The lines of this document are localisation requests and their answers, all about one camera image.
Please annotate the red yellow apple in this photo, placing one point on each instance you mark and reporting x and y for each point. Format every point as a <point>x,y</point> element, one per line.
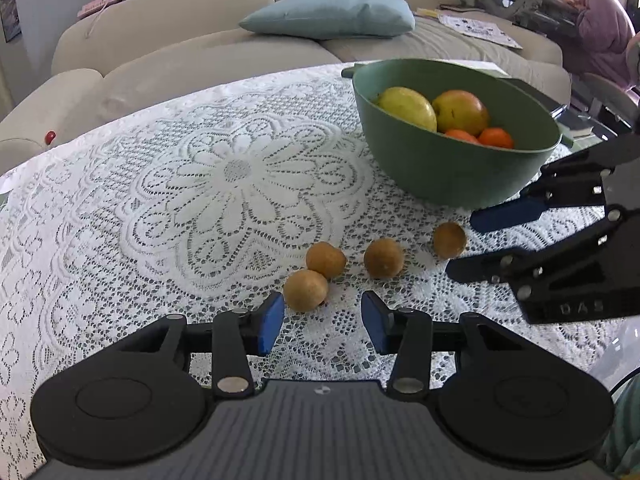
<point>460,110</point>

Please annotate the person in purple robe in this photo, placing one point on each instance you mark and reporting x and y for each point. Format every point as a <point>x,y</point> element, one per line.
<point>603,32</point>

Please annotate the small wall picture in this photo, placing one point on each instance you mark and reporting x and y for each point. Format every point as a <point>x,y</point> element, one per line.
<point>10,20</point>

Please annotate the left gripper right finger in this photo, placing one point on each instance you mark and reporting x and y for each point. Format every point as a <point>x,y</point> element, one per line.
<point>494,393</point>

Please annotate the white lace tablecloth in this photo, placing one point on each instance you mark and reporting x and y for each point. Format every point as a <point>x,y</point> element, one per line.
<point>210,202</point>

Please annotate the small red ball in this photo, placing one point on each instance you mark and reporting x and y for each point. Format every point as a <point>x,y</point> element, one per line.
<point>49,137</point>

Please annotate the green colander bowl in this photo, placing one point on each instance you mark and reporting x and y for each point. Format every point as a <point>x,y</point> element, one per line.
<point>446,171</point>

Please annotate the yellow green apple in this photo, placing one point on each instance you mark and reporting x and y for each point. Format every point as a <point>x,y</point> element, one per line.
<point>408,105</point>

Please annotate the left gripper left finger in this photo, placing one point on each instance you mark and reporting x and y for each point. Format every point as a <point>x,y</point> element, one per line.
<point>151,392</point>

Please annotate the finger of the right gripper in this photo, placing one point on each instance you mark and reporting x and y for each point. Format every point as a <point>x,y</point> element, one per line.
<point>573,262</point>
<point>520,209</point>

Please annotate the pink object on sofa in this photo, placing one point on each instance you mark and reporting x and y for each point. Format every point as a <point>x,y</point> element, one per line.
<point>94,10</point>

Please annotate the large orange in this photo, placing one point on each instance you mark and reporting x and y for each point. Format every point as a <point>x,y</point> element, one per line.
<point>496,137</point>

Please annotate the brown kiwi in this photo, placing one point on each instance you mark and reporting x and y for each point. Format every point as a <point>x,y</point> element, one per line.
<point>384,258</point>
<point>304,290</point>
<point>449,240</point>

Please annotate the patterned paper on sofa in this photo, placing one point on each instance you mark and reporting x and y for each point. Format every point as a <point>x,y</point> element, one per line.
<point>479,30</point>

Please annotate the beige sofa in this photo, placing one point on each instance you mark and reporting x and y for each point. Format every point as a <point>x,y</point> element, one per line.
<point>144,52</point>

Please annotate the brown kiwi fruit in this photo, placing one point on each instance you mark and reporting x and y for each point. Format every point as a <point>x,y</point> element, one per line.
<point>326,259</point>

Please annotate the light blue pillow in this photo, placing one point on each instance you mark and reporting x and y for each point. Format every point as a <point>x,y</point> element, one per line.
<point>332,19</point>

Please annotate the black notebook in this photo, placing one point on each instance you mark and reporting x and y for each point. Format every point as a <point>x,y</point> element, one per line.
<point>573,126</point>

